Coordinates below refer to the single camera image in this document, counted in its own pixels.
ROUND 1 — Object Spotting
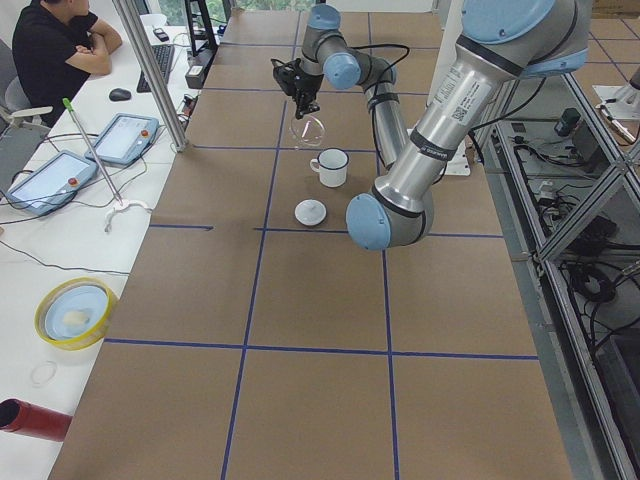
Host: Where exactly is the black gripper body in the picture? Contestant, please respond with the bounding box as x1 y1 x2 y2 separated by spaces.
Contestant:
292 72 321 104

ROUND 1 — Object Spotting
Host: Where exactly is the clear glass funnel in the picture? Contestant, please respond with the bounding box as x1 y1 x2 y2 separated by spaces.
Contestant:
289 115 326 150

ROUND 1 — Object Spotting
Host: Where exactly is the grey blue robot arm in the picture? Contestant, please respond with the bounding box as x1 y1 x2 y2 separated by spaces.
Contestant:
281 12 444 171

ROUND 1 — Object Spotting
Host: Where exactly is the second grey blue robot arm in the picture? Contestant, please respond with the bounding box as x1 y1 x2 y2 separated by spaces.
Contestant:
346 1 593 251

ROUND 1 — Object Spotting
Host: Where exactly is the white enamel mug blue rim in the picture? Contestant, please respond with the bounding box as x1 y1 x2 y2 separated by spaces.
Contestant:
309 148 349 188

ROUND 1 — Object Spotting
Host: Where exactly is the black power box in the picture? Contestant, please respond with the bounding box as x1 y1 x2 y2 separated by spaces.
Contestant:
185 50 214 90

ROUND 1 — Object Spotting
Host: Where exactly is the black keyboard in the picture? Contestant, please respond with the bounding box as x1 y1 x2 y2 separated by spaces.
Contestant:
135 43 176 94

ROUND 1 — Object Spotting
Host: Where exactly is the far blue teach pendant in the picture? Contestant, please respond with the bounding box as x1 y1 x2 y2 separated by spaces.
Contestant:
92 113 159 167

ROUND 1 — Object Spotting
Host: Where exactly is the blue teach pendant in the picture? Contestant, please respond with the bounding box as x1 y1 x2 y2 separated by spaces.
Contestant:
6 150 98 216
92 113 159 167

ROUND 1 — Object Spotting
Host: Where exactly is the black computer mouse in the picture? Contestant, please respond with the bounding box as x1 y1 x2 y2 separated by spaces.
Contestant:
108 88 132 102

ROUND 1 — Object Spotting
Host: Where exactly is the grabber stick green tip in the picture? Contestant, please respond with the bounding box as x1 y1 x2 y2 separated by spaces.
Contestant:
62 97 152 233

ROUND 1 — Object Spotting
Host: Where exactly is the seated person black shirt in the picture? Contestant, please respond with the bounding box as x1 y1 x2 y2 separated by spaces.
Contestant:
12 0 122 127

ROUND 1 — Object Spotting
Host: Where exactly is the near blue teach pendant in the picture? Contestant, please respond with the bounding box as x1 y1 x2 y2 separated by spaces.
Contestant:
6 150 98 216

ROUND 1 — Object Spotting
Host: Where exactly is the aluminium equipment rack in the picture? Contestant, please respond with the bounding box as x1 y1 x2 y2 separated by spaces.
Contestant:
480 75 639 479

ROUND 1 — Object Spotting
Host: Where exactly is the yellow tape roll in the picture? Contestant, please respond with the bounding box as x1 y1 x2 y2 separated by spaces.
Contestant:
34 277 119 351

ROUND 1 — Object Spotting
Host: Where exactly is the red cylinder tube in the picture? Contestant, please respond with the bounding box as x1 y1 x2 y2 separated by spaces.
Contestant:
1 399 73 442

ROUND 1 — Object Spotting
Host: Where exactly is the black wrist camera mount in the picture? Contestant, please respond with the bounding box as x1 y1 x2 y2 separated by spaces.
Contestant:
270 58 300 97

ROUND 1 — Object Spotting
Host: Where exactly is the black braided camera cable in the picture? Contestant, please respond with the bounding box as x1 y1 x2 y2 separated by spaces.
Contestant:
349 43 411 121

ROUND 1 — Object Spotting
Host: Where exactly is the aluminium frame post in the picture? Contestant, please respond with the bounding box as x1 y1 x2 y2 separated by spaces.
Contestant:
113 0 188 152

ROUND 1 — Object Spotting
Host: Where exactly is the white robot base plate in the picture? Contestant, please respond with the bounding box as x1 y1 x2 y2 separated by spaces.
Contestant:
441 138 471 177

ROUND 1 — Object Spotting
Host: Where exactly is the clear tape ring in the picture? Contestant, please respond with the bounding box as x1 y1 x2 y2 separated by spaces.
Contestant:
30 360 59 387

